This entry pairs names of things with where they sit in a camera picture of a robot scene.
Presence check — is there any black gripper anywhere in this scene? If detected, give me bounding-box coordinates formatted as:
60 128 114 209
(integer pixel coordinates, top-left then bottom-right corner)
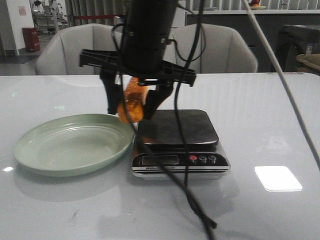
79 49 197 120

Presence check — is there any orange corn cob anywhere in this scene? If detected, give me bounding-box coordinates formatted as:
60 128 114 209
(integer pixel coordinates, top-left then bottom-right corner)
124 77 149 123

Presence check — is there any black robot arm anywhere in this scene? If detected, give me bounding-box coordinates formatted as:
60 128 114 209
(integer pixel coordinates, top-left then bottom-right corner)
79 0 196 123

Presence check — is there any light green plate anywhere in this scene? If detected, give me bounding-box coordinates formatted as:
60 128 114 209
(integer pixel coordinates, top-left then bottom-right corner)
13 114 134 177

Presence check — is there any left grey upholstered chair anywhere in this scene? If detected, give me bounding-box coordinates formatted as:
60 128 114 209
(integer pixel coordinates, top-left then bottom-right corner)
35 23 116 76

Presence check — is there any grey upholstered chair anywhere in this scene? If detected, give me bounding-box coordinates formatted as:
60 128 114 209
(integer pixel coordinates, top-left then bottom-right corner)
35 23 116 76
164 23 258 74

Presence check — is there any white drawer cabinet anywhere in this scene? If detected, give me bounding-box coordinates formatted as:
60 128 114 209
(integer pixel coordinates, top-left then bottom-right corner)
171 7 186 29

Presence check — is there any right grey upholstered chair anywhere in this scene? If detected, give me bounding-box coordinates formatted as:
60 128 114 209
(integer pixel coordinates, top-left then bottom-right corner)
164 23 258 74

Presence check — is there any black electronic kitchen scale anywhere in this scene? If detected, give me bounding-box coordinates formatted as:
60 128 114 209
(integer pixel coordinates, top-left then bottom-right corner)
137 109 231 180

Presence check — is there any red bin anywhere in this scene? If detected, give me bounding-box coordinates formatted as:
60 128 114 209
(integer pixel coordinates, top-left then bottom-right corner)
22 27 41 52

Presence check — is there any fruit bowl on counter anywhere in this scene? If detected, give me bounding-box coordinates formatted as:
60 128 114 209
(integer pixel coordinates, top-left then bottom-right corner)
248 0 267 10

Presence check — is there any dark cabinet at right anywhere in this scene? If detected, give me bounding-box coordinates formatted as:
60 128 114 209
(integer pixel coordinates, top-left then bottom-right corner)
275 24 320 72

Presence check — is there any beige cushion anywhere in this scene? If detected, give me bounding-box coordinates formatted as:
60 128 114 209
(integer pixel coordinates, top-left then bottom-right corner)
296 53 320 76

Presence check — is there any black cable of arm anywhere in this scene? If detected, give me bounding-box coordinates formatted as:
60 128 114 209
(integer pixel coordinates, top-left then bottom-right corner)
111 0 218 240

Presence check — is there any white cable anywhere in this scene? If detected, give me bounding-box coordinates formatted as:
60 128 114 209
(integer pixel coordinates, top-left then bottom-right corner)
241 0 320 171

